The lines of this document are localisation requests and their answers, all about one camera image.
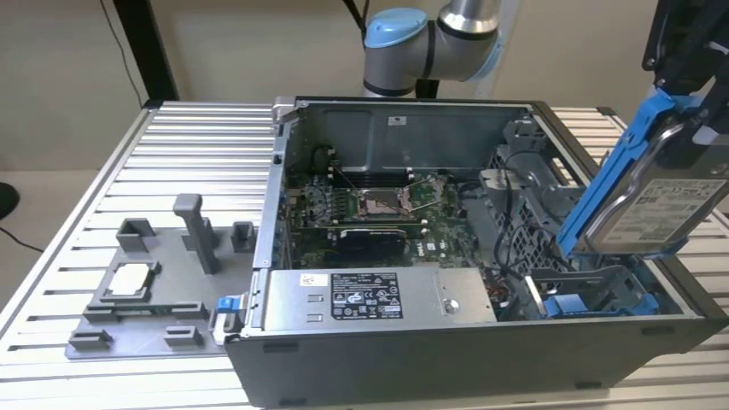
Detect green motherboard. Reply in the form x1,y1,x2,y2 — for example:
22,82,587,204
281,170,485,272

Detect metal socket cover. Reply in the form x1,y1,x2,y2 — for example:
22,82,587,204
402,174,451,214

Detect coloured supply wire bundle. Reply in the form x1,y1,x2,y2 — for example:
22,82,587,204
486,272,517,308

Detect black cable bundle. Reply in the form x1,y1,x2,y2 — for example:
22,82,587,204
339,0,371,33

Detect perforated metal drive cage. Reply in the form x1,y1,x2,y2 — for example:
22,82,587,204
477,144,593,274

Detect dark grey PC case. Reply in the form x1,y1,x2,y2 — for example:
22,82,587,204
224,94,729,409

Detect grey parts rack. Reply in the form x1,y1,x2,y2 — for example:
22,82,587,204
62,192,261,358

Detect black graphics card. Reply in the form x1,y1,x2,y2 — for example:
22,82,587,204
334,228,409,260

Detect black RAM slot row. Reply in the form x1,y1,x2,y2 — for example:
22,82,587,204
331,217,429,228
326,166,414,184

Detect silver CPU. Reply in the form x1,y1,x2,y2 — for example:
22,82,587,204
106,262,154,296

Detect black round base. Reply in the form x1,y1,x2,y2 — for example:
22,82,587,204
0,181,21,221

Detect hard disk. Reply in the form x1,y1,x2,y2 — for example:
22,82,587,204
554,83,729,261

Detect silver power supply unit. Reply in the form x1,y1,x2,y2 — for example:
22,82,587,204
262,267,497,332

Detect grey metal disk bay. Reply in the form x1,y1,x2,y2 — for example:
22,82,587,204
521,258,665,320

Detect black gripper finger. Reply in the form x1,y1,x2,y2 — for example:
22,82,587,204
659,89,729,167
642,0,670,89

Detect CPU socket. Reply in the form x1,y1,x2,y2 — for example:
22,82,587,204
355,187,409,221

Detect thin black wall cable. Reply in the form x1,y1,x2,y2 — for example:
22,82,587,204
97,0,146,110

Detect black data wire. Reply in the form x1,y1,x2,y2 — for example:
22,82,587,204
490,151,565,278

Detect blue disk carrier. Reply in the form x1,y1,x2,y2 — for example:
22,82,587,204
543,292,662,319

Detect black vertical post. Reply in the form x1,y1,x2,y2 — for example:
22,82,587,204
112,0,181,102

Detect black floor cable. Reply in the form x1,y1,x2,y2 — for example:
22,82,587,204
0,225,44,253

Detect thin metal locking lever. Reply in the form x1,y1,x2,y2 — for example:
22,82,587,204
331,163,369,202

